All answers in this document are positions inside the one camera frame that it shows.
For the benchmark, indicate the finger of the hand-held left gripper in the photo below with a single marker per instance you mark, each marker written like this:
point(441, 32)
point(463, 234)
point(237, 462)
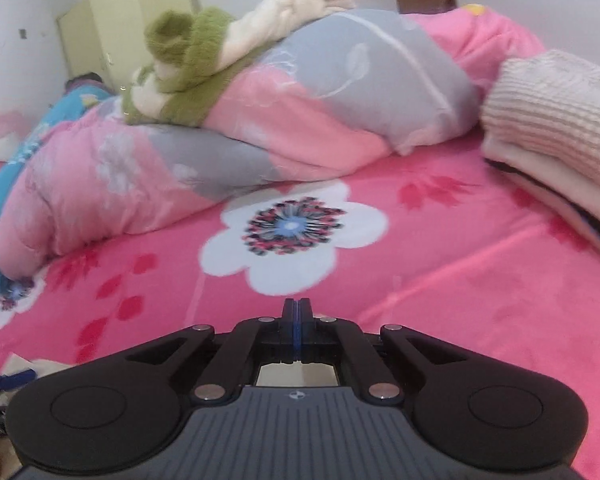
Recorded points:
point(15, 380)

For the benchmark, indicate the folded cream garment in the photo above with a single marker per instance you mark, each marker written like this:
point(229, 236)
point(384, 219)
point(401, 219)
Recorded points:
point(545, 185)

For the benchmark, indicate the pale yellow wardrobe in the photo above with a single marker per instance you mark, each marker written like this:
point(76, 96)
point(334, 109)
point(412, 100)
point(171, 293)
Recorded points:
point(125, 20)

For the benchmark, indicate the green and cream fleece blanket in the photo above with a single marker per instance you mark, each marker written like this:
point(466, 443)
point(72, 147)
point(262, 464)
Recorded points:
point(195, 60)

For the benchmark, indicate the dark fuzzy item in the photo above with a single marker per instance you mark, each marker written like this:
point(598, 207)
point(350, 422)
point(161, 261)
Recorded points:
point(85, 82)

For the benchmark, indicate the pink and grey floral quilt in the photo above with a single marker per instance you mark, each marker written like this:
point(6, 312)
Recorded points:
point(305, 100)

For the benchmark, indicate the blue pillow with yellow dot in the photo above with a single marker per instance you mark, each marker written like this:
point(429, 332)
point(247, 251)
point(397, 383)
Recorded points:
point(30, 135)

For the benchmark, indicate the pink floral bed blanket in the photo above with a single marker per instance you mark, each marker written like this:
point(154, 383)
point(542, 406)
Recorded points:
point(430, 285)

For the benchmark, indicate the pink and white padded headboard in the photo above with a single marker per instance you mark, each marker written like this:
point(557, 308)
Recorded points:
point(0, 145)

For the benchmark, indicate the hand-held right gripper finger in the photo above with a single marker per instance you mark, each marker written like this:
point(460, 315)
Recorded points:
point(305, 330)
point(292, 330)

